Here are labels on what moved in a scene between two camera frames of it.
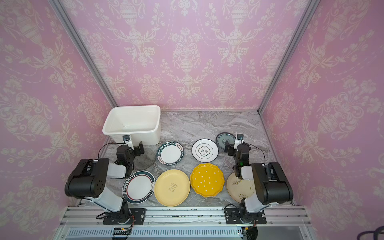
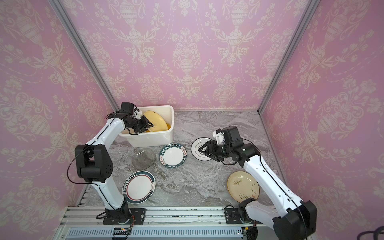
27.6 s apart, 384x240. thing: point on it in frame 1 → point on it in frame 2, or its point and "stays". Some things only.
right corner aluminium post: (304, 19) stays
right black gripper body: (231, 148) → (213, 150)
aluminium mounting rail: (185, 223) stays
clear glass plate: (144, 161) stays
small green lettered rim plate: (170, 153) stays
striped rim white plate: (138, 187) stays
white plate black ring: (205, 150) stays
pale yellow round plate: (172, 187) → (159, 124)
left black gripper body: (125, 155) → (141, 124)
